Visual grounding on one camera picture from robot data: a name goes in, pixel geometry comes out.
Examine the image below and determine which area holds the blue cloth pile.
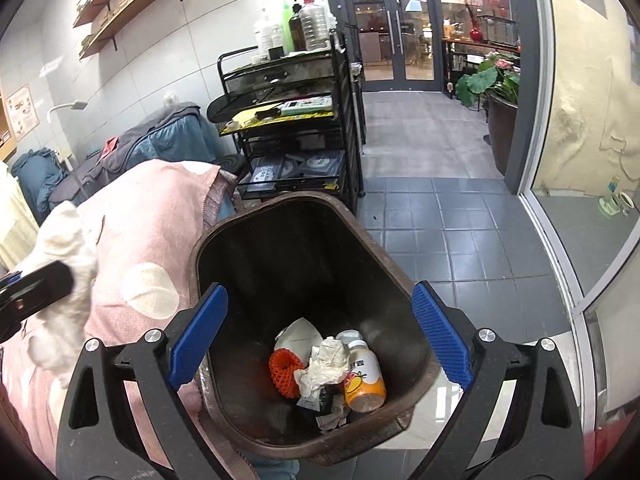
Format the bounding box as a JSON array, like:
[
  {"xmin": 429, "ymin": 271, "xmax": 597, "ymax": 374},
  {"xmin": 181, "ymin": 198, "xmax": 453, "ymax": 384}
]
[{"xmin": 10, "ymin": 148, "xmax": 64, "ymax": 212}]

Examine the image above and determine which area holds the clear bottle with red cap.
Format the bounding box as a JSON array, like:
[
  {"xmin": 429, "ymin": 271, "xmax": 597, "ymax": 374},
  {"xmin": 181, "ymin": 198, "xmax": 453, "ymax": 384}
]
[{"xmin": 300, "ymin": 0, "xmax": 331, "ymax": 52}]

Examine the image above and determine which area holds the brown trash bin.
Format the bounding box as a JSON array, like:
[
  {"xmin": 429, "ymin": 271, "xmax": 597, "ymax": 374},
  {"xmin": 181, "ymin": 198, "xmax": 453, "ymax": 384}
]
[{"xmin": 189, "ymin": 190, "xmax": 444, "ymax": 467}]

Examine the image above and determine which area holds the white tissue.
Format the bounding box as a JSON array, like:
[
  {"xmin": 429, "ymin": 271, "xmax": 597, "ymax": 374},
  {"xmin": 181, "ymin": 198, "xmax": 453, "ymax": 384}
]
[{"xmin": 293, "ymin": 336, "xmax": 351, "ymax": 402}]

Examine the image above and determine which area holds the potted green plant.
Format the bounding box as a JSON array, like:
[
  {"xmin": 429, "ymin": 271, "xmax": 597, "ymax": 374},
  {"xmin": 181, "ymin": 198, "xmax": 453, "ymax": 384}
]
[{"xmin": 455, "ymin": 51, "xmax": 522, "ymax": 177}]

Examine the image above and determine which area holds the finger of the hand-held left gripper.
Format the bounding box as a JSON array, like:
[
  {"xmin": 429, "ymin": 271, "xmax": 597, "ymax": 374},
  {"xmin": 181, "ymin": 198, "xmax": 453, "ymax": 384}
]
[{"xmin": 0, "ymin": 261, "xmax": 75, "ymax": 344}]

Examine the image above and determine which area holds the red vase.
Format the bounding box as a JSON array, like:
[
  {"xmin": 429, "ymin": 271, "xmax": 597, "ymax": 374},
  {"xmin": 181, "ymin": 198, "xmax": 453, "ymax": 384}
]
[{"xmin": 467, "ymin": 2, "xmax": 485, "ymax": 44}]

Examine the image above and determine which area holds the glass double door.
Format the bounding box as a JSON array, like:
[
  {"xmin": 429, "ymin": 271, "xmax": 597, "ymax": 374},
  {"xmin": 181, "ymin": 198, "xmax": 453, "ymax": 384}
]
[{"xmin": 339, "ymin": 0, "xmax": 444, "ymax": 93}]

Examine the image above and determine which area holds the wall poster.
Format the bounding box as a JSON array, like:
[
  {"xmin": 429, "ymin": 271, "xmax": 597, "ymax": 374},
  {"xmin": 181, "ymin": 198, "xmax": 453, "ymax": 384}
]
[{"xmin": 2, "ymin": 84, "xmax": 41, "ymax": 142}]

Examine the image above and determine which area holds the white face mask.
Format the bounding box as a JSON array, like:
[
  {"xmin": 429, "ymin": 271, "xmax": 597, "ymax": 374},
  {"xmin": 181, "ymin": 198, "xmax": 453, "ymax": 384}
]
[{"xmin": 273, "ymin": 317, "xmax": 324, "ymax": 357}]

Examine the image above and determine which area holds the chair with cream cloth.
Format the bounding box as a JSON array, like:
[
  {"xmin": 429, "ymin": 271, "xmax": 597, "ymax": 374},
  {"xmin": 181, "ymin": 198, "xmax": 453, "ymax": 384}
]
[{"xmin": 0, "ymin": 159, "xmax": 40, "ymax": 272}]

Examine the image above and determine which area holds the massage bed with blue cover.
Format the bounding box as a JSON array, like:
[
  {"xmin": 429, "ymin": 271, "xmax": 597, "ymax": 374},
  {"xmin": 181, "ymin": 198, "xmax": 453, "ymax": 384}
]
[{"xmin": 49, "ymin": 101, "xmax": 222, "ymax": 212}]

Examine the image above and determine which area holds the dark brown bottle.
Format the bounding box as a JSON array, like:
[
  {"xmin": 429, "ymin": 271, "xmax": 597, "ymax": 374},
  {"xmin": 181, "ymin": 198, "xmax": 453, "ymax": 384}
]
[{"xmin": 288, "ymin": 0, "xmax": 307, "ymax": 53}]

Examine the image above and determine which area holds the plastic bottle with orange label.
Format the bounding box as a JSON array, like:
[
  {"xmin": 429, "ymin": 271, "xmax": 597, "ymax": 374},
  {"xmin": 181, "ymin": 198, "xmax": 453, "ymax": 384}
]
[{"xmin": 335, "ymin": 329, "xmax": 387, "ymax": 413}]

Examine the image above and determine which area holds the red foam net sleeve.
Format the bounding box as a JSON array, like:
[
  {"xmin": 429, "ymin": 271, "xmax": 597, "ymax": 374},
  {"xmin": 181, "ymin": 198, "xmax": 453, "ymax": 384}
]
[{"xmin": 268, "ymin": 348, "xmax": 307, "ymax": 400}]

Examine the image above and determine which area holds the white floor lamp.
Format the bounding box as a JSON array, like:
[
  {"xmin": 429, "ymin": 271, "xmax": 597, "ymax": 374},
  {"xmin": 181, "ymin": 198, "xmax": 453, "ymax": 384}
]
[{"xmin": 47, "ymin": 100, "xmax": 89, "ymax": 172}]

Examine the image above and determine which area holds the green plastic bottle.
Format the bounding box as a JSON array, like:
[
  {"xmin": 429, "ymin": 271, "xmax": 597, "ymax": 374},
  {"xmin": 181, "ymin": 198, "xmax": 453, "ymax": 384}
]
[{"xmin": 281, "ymin": 0, "xmax": 297, "ymax": 54}]

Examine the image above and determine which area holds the white and green box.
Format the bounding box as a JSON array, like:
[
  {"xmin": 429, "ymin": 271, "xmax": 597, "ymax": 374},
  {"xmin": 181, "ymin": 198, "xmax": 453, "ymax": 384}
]
[{"xmin": 279, "ymin": 95, "xmax": 334, "ymax": 115}]

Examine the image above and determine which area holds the black metal trolley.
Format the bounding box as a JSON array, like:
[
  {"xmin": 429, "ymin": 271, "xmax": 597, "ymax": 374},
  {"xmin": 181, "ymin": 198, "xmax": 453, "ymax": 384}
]
[{"xmin": 206, "ymin": 34, "xmax": 367, "ymax": 213}]

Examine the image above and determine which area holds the large cream paper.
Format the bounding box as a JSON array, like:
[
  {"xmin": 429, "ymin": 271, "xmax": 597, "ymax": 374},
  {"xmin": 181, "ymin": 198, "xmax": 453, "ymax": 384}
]
[{"xmin": 24, "ymin": 201, "xmax": 99, "ymax": 387}]

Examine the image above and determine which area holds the grey blanket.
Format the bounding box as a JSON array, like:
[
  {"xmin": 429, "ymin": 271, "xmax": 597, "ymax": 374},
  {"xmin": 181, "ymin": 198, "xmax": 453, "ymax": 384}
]
[{"xmin": 80, "ymin": 101, "xmax": 202, "ymax": 181}]

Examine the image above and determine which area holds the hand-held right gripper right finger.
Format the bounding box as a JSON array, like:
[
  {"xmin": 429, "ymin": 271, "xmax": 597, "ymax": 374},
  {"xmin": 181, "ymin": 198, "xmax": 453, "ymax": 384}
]
[{"xmin": 410, "ymin": 282, "xmax": 585, "ymax": 480}]

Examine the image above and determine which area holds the white plastic bottle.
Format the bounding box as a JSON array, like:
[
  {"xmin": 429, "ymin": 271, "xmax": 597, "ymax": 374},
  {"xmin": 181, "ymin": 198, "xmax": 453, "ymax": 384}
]
[{"xmin": 252, "ymin": 8, "xmax": 284, "ymax": 57}]

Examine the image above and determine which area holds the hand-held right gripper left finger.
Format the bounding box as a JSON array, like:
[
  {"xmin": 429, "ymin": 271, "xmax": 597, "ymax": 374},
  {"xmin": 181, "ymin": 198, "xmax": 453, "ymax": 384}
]
[{"xmin": 56, "ymin": 283, "xmax": 230, "ymax": 480}]

